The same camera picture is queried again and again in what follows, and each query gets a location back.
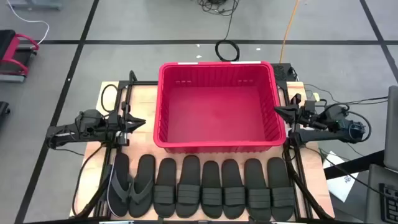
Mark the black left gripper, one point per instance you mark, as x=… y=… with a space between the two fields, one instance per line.
x=116 y=124

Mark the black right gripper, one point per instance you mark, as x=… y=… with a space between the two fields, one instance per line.
x=311 y=119

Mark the black slide sandal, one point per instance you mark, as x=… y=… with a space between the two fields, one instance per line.
x=231 y=174
x=164 y=174
x=255 y=174
x=190 y=171
x=278 y=174
x=211 y=174

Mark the red plastic bin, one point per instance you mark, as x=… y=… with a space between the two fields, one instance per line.
x=217 y=118

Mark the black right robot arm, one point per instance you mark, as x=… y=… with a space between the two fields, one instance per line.
x=329 y=133

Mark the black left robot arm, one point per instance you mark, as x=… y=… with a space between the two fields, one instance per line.
x=68 y=130

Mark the black flip-flop sandal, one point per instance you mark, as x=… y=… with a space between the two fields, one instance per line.
x=121 y=165
x=146 y=165

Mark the black bar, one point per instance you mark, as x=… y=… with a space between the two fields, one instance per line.
x=357 y=163

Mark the white paper sheet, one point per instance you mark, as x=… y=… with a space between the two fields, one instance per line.
x=342 y=186

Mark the grey monitor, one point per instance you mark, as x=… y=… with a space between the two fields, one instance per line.
x=392 y=124

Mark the grey desk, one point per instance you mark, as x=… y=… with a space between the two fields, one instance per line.
x=373 y=199

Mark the black keyboard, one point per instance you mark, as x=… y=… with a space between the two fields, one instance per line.
x=390 y=202

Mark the grey metal base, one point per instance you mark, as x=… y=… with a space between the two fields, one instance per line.
x=34 y=3

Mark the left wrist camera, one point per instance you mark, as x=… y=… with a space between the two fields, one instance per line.
x=123 y=138

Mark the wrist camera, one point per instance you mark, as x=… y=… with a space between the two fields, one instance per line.
x=123 y=138
x=309 y=106

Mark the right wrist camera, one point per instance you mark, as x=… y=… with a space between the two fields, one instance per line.
x=309 y=106

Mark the black aluminium frame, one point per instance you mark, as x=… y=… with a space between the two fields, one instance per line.
x=291 y=168
x=140 y=83

